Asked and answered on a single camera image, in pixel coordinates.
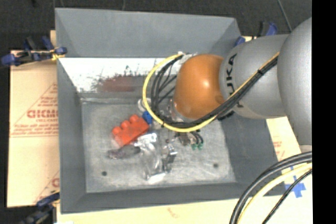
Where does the brown cardboard board, red print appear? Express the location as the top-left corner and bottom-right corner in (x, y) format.
(6, 49), (61, 208)

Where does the grey metal bin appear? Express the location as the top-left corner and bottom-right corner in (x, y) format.
(54, 7), (287, 214)

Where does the red toy building brick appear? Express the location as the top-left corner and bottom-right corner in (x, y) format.
(111, 114), (151, 147)

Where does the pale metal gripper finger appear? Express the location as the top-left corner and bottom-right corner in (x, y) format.
(169, 148), (179, 166)
(161, 148), (171, 174)

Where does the grey-purple flat lump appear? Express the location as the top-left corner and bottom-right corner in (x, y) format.
(107, 144), (142, 160)

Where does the clear crumpled plastic packet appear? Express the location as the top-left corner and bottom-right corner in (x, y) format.
(133, 132), (170, 184)

